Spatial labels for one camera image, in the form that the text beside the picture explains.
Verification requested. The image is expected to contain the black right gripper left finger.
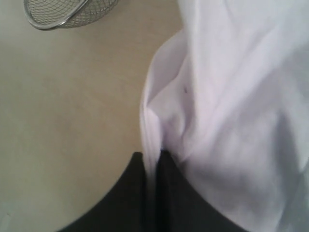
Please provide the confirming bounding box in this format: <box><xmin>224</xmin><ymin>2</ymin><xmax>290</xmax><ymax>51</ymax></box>
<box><xmin>61</xmin><ymin>152</ymin><xmax>146</xmax><ymax>232</ymax></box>

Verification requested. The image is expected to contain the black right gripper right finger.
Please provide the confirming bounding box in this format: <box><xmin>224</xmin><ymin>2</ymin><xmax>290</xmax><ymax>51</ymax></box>
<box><xmin>155</xmin><ymin>150</ymin><xmax>244</xmax><ymax>232</ymax></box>

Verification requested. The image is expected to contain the metal mesh strainer bowl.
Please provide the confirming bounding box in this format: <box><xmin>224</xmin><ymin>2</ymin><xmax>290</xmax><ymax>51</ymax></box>
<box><xmin>23</xmin><ymin>0</ymin><xmax>119</xmax><ymax>31</ymax></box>

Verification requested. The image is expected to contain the white t-shirt red lettering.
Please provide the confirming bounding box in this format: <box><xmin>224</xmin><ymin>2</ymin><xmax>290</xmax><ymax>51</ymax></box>
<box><xmin>140</xmin><ymin>0</ymin><xmax>309</xmax><ymax>232</ymax></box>

